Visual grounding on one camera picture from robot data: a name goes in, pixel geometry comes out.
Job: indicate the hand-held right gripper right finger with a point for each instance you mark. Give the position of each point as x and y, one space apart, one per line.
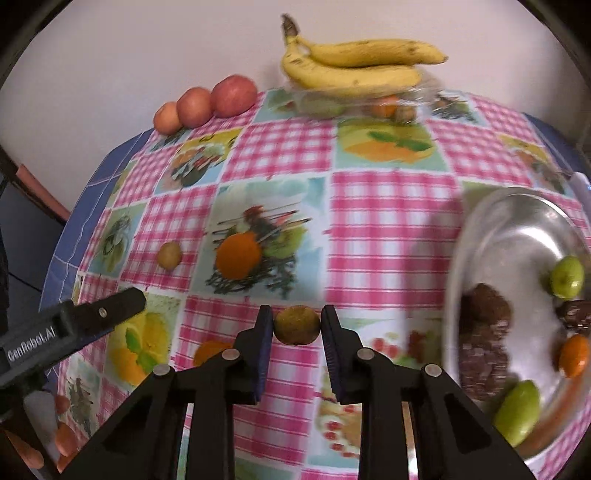
333 357

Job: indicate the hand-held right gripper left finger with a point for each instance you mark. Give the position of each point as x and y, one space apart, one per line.
264 353

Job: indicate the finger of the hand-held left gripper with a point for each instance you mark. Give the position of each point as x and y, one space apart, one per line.
111 311

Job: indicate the small brown-green fruit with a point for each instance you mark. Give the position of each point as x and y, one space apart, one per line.
298 325

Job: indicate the elongated dark brown fruit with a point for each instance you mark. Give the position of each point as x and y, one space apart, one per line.
485 360

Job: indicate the green pear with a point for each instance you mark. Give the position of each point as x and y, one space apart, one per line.
517 411

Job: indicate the round metal basin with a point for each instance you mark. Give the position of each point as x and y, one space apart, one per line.
512 258

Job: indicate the large orange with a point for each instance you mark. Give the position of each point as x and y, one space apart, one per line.
575 356

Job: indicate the dark purple passion fruit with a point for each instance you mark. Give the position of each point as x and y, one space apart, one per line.
576 314

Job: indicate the round green apple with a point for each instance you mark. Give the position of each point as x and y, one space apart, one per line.
567 276

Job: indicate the person's left hand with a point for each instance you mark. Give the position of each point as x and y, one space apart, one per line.
65 438

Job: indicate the medium orange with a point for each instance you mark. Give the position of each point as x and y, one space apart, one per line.
210 353

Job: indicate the small yellow fruit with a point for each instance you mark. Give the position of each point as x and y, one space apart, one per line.
170 256

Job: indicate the dark furniture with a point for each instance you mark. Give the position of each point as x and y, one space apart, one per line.
27 240

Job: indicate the small pale red apple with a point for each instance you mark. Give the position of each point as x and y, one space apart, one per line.
166 118

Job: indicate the medium red apple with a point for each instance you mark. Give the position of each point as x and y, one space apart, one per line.
195 106

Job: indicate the large red apple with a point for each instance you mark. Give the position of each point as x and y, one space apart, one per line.
234 96

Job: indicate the green fruit inside plastic container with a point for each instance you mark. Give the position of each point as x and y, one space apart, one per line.
323 105

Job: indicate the clear plastic container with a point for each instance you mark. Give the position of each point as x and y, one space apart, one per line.
360 104

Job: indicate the orange inside plastic container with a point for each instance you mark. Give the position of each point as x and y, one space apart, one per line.
387 106

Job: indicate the short yellow banana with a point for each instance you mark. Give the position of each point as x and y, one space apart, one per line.
351 77

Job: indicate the long yellow banana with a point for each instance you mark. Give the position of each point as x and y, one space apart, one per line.
369 51

